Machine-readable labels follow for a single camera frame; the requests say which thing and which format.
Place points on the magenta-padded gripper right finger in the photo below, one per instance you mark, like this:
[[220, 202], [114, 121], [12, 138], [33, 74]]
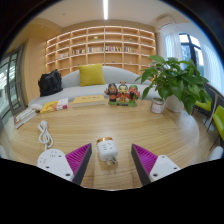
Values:
[[146, 161]]

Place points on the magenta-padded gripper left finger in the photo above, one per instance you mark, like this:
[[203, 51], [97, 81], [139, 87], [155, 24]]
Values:
[[78, 160]]

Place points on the white charger with gold band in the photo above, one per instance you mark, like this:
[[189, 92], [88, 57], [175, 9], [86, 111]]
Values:
[[106, 150]]

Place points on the small white red jar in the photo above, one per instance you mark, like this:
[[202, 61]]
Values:
[[157, 106]]

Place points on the yellow and red book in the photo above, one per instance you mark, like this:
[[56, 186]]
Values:
[[53, 106]]

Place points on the flat tan book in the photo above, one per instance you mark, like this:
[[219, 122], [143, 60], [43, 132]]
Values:
[[88, 100]]

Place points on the white chair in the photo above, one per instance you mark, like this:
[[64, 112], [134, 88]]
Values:
[[216, 153]]

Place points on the colourful three-figure figurine set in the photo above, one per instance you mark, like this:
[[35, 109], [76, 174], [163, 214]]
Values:
[[122, 95]]

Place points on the green chair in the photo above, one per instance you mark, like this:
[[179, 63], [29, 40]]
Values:
[[219, 121], [204, 106]]

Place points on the black backpack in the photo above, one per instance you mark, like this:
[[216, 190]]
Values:
[[50, 83]]

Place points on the green plant in white pot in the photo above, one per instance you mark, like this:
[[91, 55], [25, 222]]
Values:
[[173, 80]]

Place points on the yellow cushion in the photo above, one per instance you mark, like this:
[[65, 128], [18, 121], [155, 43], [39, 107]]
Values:
[[91, 75]]

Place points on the light grey curved sofa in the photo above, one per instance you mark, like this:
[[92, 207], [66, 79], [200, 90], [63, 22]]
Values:
[[116, 75]]

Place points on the grey-framed glass door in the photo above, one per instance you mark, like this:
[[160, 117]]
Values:
[[13, 86]]

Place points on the white sheer curtain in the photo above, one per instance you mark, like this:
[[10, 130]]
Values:
[[172, 46], [213, 66]]

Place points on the wooden lit shelf unit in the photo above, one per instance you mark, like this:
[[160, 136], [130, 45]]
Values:
[[100, 43]]

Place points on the dark-framed window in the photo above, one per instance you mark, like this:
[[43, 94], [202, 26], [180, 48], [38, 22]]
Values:
[[190, 50]]

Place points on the long ceiling light strip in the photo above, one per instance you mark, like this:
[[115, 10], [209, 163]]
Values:
[[105, 9]]

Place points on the white wall air conditioner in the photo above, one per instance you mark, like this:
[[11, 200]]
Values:
[[166, 22]]

